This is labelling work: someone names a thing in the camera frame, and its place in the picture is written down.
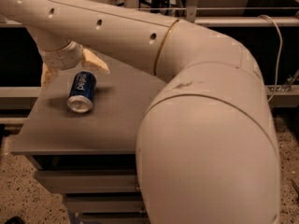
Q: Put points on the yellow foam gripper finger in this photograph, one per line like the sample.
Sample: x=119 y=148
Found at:
x=92 y=62
x=48 y=75

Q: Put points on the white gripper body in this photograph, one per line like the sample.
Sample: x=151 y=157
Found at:
x=64 y=61

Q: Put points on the blue pepsi can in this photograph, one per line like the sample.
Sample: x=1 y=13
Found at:
x=80 y=98

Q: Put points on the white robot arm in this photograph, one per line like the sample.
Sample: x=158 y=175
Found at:
x=206 y=150

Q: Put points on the grey drawer cabinet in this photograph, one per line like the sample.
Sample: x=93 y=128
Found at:
x=90 y=158

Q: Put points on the metal railing frame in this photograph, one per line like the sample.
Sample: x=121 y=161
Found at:
x=249 y=20

